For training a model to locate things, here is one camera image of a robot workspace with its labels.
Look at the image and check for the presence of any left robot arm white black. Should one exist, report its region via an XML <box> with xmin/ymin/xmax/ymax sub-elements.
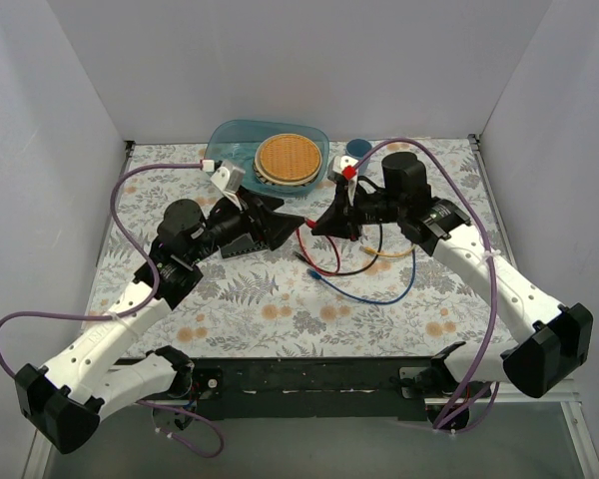
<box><xmin>15</xmin><ymin>190</ymin><xmax>304</xmax><ymax>454</ymax></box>

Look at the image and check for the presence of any black network switch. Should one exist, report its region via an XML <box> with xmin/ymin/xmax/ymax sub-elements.
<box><xmin>221</xmin><ymin>234</ymin><xmax>268</xmax><ymax>259</ymax></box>

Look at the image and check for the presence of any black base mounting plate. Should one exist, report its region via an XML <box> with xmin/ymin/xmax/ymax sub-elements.
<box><xmin>182</xmin><ymin>356</ymin><xmax>459</xmax><ymax>421</ymax></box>

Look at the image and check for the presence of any black ethernet cable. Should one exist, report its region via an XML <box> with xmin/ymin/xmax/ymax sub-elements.
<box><xmin>293</xmin><ymin>224</ymin><xmax>384</xmax><ymax>276</ymax></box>

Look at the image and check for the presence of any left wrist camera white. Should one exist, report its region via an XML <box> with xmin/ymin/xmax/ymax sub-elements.
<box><xmin>211</xmin><ymin>161</ymin><xmax>245</xmax><ymax>205</ymax></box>

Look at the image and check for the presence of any blue plastic cup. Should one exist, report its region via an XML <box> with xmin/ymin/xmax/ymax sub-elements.
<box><xmin>345</xmin><ymin>139</ymin><xmax>372</xmax><ymax>159</ymax></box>

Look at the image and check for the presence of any woven wicker round plate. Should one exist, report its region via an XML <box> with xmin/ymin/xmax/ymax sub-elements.
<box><xmin>254</xmin><ymin>134</ymin><xmax>323</xmax><ymax>187</ymax></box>

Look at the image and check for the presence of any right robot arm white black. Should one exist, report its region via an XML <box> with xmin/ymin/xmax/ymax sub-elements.
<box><xmin>311</xmin><ymin>152</ymin><xmax>593</xmax><ymax>398</ymax></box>

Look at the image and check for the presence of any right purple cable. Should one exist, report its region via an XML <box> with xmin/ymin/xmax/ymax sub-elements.
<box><xmin>351</xmin><ymin>137</ymin><xmax>500</xmax><ymax>433</ymax></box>

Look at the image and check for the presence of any floral table mat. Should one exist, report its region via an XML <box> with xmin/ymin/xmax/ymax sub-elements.
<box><xmin>89</xmin><ymin>144</ymin><xmax>489</xmax><ymax>358</ymax></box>

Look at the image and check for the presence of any yellow ethernet cable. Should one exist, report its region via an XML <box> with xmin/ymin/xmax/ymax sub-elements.
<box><xmin>359</xmin><ymin>243</ymin><xmax>411</xmax><ymax>259</ymax></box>

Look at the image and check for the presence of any blue ethernet cable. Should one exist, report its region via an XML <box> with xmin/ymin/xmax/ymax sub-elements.
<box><xmin>306</xmin><ymin>248</ymin><xmax>417</xmax><ymax>305</ymax></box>

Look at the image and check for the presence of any red ethernet cable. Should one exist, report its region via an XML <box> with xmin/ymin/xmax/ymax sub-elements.
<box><xmin>297</xmin><ymin>217</ymin><xmax>343</xmax><ymax>276</ymax></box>

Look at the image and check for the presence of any aluminium frame rail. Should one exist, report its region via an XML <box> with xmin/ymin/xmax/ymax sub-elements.
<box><xmin>40</xmin><ymin>363</ymin><xmax>580</xmax><ymax>406</ymax></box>

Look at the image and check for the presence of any teal plastic tub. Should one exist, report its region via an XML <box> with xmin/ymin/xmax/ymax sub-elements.
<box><xmin>205</xmin><ymin>119</ymin><xmax>329</xmax><ymax>198</ymax></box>

